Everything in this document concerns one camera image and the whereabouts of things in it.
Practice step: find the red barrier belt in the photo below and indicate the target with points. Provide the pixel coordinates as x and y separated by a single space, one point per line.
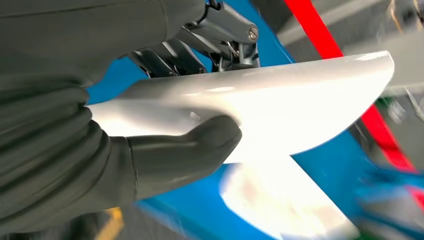
314 30

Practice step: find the blue metal shelf rack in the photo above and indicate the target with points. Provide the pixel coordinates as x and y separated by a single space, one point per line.
331 172

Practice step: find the white plastic shell part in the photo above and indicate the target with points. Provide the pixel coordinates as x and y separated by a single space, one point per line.
281 205

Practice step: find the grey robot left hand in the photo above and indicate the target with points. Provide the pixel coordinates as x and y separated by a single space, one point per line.
99 33

